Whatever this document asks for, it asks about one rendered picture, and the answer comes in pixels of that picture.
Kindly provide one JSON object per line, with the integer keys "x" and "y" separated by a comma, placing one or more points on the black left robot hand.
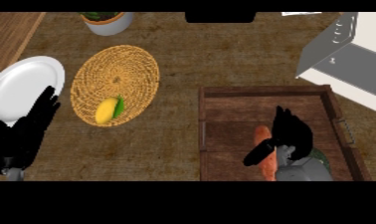
{"x": 29, "y": 131}

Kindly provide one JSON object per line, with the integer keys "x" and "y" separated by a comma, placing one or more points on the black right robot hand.
{"x": 292, "y": 131}

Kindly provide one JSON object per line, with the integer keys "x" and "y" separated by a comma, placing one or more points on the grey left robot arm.
{"x": 13, "y": 174}

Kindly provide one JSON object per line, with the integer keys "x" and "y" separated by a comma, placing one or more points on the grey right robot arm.
{"x": 299, "y": 167}

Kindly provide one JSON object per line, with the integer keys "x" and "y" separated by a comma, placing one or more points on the brown wooden tray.
{"x": 274, "y": 115}

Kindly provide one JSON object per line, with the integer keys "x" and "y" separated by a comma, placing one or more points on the orange sweet potato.
{"x": 264, "y": 155}

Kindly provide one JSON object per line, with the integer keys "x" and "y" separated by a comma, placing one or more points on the grey and white tiered shelf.
{"x": 342, "y": 55}

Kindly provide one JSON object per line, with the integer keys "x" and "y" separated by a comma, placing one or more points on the dark green vegetable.
{"x": 321, "y": 159}

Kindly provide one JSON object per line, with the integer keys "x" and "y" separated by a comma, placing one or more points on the white plate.
{"x": 26, "y": 85}

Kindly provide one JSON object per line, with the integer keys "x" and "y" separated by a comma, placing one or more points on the round woven wicker placemat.
{"x": 115, "y": 84}

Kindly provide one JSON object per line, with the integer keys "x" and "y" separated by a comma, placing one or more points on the brown wooden board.
{"x": 16, "y": 32}

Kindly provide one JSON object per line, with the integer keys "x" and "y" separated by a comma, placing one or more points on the white flat object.
{"x": 299, "y": 13}

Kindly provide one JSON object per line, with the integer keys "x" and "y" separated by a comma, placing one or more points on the grey plant pot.
{"x": 108, "y": 22}

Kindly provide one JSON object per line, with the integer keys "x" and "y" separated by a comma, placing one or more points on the black rectangular object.
{"x": 220, "y": 17}

